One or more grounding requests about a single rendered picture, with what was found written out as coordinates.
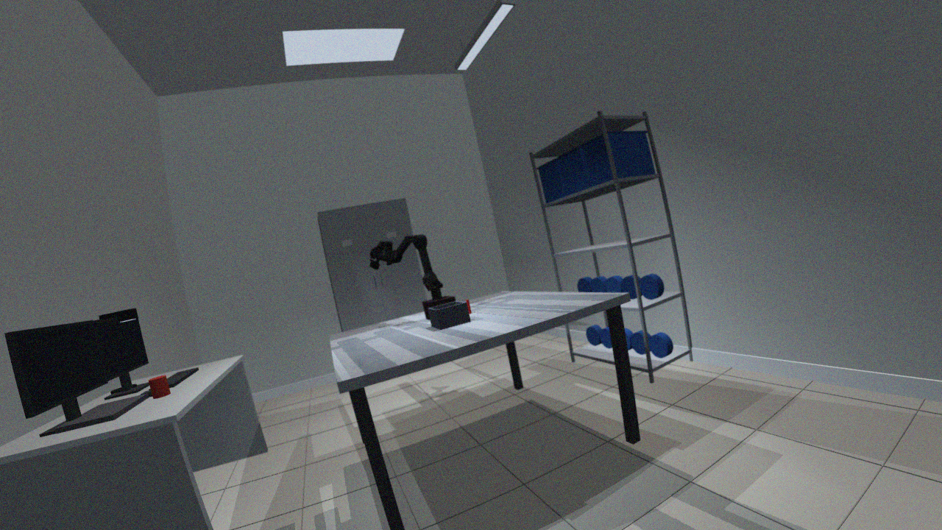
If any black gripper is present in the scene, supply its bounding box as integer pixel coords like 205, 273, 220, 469
369, 241, 384, 269

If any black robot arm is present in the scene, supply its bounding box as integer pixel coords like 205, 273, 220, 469
370, 234, 444, 301

